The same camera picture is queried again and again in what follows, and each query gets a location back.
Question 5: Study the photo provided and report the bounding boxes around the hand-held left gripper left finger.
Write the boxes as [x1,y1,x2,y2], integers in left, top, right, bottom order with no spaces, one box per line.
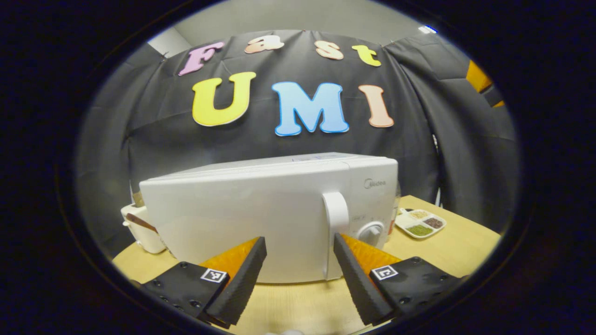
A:
[139,236,268,327]

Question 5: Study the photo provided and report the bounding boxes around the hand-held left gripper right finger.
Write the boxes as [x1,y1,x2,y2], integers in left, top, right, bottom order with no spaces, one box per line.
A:
[333,233,467,327]

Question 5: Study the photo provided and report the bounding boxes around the white microwave oven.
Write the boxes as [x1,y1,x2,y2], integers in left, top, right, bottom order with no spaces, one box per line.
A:
[139,153,400,284]

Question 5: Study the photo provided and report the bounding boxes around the white sectioned grain tray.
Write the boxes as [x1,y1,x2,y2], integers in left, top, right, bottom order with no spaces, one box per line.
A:
[395,208,447,240]

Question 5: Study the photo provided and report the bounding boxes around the white toaster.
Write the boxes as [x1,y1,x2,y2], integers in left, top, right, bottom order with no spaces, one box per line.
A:
[121,204,167,255]

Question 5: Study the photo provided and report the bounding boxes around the wooden spoon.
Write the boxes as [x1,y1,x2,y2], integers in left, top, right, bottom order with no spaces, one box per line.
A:
[125,213,159,234]

